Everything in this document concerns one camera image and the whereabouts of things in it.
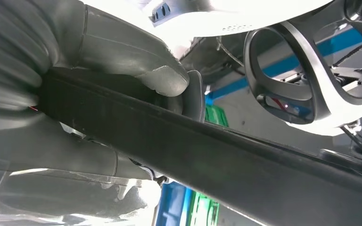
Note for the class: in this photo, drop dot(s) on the blue metal frame beam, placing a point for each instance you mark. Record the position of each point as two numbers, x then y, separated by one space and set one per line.
281 64

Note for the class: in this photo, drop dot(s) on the white robot torso shell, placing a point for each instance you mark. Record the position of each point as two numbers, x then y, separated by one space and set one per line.
199 18

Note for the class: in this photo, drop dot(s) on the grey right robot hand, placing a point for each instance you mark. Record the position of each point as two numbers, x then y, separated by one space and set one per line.
115 40

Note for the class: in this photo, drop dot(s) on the blue plastic crate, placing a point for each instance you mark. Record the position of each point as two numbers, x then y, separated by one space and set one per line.
171 206

